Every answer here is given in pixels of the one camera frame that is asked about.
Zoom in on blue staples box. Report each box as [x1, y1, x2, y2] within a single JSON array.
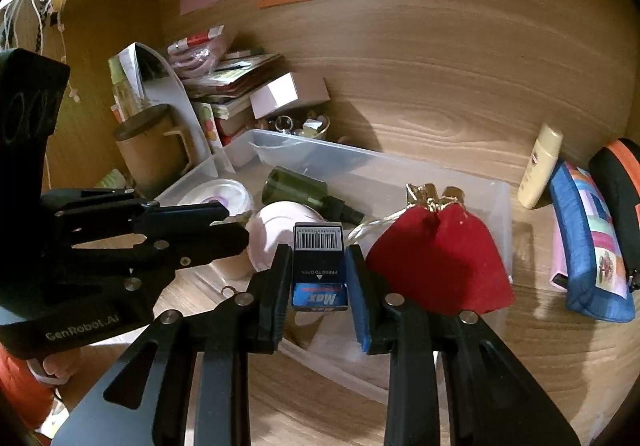
[[292, 223, 348, 312]]

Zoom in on red velvet gold pouch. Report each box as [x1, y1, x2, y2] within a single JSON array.
[[366, 184, 514, 316]]

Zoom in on pink round compact case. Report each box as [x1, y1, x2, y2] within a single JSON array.
[[246, 201, 323, 272]]

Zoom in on dark green glass bottle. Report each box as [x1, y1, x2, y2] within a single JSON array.
[[262, 166, 364, 226]]

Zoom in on orange sleeve forearm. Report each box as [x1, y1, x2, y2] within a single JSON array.
[[0, 348, 54, 431]]

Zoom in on person's left hand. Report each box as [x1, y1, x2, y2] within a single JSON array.
[[26, 348, 81, 386]]

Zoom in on green orange tube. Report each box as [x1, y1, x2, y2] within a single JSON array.
[[96, 169, 128, 189]]

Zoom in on clear plastic storage bin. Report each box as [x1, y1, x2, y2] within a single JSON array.
[[157, 130, 512, 403]]

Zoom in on white lidded yogurt cup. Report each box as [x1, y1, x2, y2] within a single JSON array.
[[178, 178, 254, 221]]

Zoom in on white paper sheets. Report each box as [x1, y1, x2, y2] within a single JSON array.
[[107, 42, 212, 164]]

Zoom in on blue patchwork zipper pouch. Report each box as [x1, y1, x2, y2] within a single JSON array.
[[549, 161, 636, 324]]

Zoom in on small bowl of trinkets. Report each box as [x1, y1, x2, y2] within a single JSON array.
[[268, 114, 331, 140]]

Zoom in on cream lotion bottle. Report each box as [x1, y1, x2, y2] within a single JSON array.
[[518, 123, 563, 210]]

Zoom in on stack of booklets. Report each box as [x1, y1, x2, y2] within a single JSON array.
[[166, 24, 282, 149]]

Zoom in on small white cardboard box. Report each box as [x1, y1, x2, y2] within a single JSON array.
[[250, 71, 330, 120]]

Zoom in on black orange round case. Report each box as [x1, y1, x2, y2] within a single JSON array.
[[589, 138, 640, 292]]

